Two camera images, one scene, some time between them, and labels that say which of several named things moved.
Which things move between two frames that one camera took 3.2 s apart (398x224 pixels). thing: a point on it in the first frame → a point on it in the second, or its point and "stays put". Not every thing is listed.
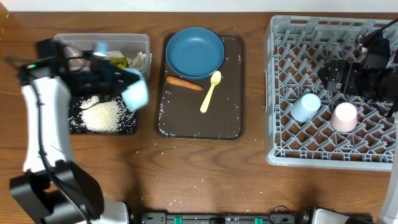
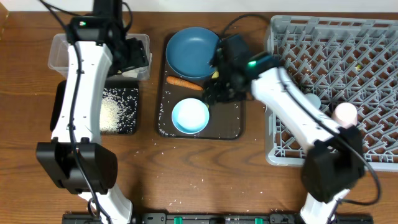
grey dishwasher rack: (294, 48) stays put
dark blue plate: (194, 53) stays put
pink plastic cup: (344, 117) stays put
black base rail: (163, 218) stays put
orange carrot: (183, 83) stays put
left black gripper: (111, 78) → (134, 58)
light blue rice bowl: (136, 96) → (190, 116)
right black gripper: (333, 78) → (218, 90)
